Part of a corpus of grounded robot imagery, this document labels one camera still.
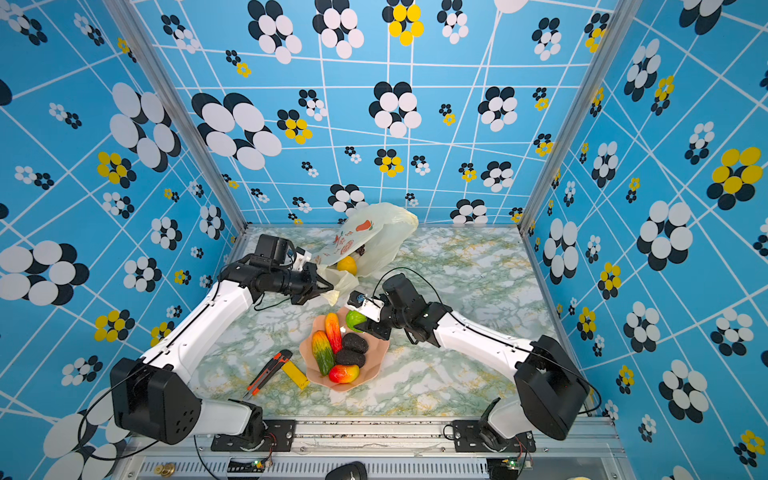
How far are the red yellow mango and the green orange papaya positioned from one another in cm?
1

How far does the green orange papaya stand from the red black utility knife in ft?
0.33

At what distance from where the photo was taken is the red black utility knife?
32.4 inches

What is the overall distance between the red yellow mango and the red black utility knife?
0.17 metres

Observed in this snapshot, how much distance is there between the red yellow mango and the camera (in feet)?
2.59
